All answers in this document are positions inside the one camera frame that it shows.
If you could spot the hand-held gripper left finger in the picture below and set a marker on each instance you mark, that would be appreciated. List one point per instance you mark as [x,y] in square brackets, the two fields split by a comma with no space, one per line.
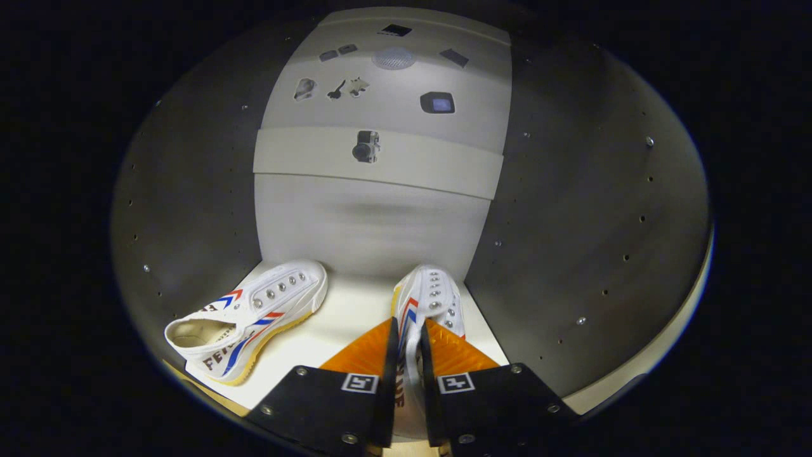
[391,374]

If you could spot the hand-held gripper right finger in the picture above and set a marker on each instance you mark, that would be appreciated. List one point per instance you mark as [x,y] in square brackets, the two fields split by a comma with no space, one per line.
[429,381]

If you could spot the white striped canvas shoe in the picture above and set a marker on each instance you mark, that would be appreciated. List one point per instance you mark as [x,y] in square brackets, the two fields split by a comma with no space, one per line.
[266,304]
[431,298]

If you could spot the dark grey shoe cabinet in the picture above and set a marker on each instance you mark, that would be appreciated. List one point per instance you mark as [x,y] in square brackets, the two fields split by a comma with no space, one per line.
[571,222]

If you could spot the white cabinet shelf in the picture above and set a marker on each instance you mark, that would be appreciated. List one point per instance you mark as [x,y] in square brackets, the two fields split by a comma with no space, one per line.
[355,311]

